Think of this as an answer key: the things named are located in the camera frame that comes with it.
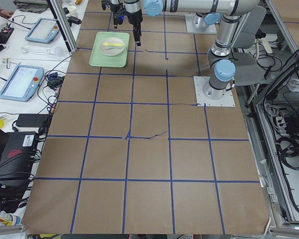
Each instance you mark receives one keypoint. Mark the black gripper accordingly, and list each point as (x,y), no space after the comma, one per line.
(135,18)

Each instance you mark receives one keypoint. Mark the black laptop computer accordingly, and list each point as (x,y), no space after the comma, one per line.
(17,150)

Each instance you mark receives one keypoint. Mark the near blue teach pendant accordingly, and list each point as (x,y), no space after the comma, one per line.
(22,83)

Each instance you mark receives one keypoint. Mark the white paper cup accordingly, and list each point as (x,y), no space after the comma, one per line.
(73,10)

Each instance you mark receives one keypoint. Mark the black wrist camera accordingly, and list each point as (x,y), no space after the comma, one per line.
(116,8)

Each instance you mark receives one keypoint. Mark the black power adapter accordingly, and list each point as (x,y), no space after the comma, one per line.
(31,120)

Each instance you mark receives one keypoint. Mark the green plastic tray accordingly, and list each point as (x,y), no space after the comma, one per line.
(97,59)

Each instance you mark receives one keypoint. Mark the white light bulb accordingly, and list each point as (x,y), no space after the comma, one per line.
(57,51)

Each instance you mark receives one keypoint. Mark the far blue teach pendant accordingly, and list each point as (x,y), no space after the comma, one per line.
(44,31)

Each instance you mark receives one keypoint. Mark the aluminium frame post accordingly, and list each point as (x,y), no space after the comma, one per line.
(63,24)

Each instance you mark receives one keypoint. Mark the blue teach pendant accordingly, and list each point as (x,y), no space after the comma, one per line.
(44,31)
(22,83)

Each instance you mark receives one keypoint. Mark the yellow plastic fork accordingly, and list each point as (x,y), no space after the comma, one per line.
(112,44)

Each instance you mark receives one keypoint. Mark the cream round plate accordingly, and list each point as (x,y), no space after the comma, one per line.
(111,52)

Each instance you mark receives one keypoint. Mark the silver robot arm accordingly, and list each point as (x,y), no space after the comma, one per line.
(222,69)
(204,20)

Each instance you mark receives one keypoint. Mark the light green spoon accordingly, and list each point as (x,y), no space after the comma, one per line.
(113,47)

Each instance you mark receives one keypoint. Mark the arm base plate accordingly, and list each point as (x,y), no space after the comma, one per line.
(206,96)
(190,28)

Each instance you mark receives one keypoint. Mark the grey office chair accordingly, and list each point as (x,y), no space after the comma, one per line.
(247,70)

